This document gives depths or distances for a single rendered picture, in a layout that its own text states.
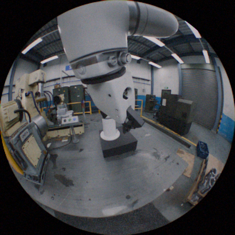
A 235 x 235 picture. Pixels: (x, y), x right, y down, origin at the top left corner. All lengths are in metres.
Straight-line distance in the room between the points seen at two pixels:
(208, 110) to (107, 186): 6.16
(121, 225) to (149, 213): 0.41
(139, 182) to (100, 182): 0.23
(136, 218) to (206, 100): 6.25
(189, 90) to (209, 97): 1.70
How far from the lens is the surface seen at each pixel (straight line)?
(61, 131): 1.03
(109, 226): 1.32
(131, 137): 0.63
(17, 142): 0.56
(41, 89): 1.11
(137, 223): 1.33
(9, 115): 0.56
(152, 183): 0.53
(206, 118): 6.16
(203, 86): 6.29
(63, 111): 0.95
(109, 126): 0.56
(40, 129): 0.77
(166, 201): 1.46
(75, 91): 4.11
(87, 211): 0.50
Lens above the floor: 1.27
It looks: 19 degrees down
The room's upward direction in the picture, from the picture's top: straight up
